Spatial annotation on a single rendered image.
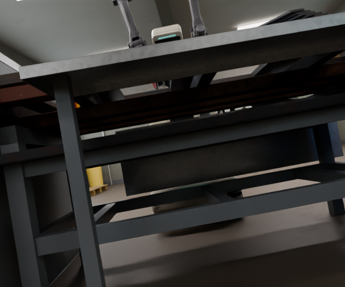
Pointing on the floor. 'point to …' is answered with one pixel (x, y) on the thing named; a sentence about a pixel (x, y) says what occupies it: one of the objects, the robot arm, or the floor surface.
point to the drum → (95, 176)
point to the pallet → (97, 189)
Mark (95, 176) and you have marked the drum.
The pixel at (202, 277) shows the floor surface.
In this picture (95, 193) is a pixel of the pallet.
